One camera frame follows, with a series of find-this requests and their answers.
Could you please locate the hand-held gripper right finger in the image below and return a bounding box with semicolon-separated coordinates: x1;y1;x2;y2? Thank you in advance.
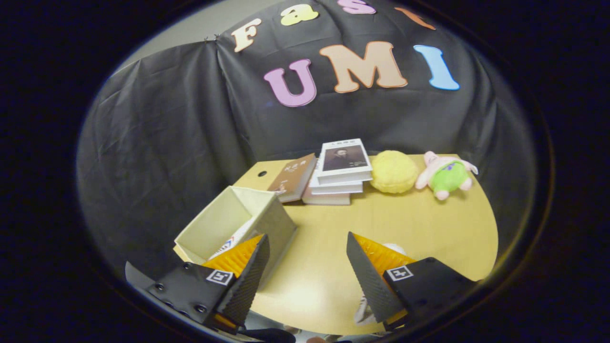
346;232;478;333

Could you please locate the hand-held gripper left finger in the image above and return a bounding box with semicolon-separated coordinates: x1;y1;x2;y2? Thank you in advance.
145;233;271;334

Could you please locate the white striped shoe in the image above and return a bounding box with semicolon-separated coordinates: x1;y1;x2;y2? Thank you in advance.
354;243;408;327
209;218;256;261

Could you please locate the grey storage box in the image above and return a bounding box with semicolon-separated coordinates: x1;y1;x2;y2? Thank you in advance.
125;185;299;292

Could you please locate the pale pink book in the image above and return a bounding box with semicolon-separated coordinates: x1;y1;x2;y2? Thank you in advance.
302;186;352;206

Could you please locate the plain white book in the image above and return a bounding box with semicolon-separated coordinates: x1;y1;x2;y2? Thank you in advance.
309;162;364;195

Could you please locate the brown cover book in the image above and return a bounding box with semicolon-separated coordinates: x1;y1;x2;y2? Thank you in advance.
268;152;317;204

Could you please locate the yellow round plush cushion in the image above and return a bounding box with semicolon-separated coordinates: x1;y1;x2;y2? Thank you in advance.
370;150;419;194

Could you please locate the white portrait cover book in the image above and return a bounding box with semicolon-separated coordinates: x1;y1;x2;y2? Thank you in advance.
315;138;373;185

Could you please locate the pink and green plush toy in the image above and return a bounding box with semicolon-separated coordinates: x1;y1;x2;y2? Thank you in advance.
415;151;478;201

